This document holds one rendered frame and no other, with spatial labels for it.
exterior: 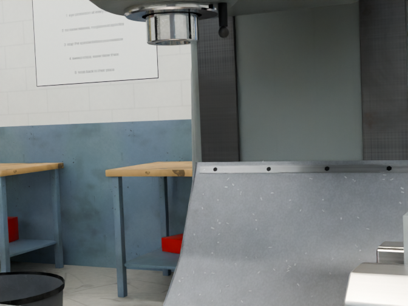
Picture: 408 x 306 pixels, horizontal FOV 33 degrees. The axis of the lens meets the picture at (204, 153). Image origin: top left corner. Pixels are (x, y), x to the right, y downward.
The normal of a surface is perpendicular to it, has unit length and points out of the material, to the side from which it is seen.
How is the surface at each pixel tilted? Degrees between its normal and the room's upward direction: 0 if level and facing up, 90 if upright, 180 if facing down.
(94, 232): 90
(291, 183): 63
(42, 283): 86
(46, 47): 90
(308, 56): 90
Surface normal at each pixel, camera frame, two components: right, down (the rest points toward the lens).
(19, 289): -0.10, 0.00
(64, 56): -0.42, 0.07
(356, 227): -0.39, -0.40
